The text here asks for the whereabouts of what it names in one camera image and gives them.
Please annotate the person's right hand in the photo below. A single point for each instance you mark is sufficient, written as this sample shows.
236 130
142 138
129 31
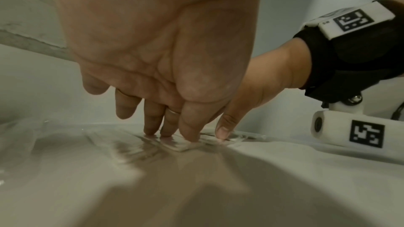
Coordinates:
274 71

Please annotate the person's left hand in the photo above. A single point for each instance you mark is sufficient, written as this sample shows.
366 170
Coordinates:
151 34

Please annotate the clear plastic bag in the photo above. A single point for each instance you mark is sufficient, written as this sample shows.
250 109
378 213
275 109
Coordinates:
126 146

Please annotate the white marker block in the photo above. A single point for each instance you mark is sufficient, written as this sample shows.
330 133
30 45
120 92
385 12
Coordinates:
353 20

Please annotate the white wrist camera unit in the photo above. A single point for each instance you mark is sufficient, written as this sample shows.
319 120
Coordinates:
334 127

